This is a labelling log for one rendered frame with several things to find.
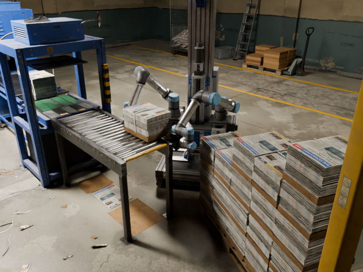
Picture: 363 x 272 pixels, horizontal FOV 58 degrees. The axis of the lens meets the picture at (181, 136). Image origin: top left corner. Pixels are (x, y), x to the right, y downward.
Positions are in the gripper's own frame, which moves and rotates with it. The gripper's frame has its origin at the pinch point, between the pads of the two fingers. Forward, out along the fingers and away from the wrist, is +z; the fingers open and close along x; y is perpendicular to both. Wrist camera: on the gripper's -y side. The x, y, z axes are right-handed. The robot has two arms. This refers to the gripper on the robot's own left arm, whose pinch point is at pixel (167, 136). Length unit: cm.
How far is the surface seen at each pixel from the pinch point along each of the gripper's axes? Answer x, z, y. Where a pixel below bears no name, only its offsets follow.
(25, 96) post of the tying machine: 82, 119, 29
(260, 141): -5, -98, 27
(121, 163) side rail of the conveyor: 61, -15, 1
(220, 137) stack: -28.8, -40.0, 3.3
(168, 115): -1.7, 0.4, 20.7
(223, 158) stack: 1, -69, 4
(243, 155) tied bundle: 11, -95, 21
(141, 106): 7.0, 28.8, 23.9
